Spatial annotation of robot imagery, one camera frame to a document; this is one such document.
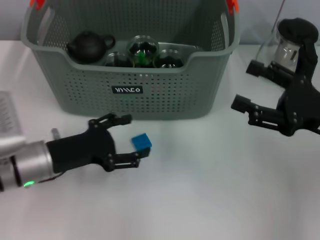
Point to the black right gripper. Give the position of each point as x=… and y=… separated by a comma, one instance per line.
x=300, y=107

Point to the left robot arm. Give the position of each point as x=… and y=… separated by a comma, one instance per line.
x=32, y=160

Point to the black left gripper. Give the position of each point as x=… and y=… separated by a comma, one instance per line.
x=80, y=150

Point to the green toy brick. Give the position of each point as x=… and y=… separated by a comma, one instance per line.
x=142, y=56

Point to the silver left gripper stud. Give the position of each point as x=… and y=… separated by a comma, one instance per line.
x=55, y=133

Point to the black clay teapot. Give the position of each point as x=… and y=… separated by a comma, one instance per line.
x=87, y=46

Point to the grey perforated storage basket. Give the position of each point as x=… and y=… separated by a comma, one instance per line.
x=162, y=100

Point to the glass teacup black base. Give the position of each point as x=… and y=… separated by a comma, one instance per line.
x=117, y=60
x=138, y=42
x=170, y=60

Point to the blue toy brick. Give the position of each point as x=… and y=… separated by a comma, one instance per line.
x=142, y=142

